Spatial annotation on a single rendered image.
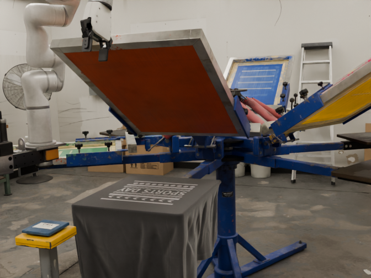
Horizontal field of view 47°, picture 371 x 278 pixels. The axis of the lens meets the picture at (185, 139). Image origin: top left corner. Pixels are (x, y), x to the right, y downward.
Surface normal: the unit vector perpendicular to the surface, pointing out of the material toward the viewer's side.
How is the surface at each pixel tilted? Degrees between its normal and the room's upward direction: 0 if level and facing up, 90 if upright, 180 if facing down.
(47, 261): 90
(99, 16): 88
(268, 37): 90
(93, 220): 94
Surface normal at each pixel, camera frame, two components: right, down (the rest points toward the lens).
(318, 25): -0.35, 0.15
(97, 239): -0.57, 0.23
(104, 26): 0.92, 0.08
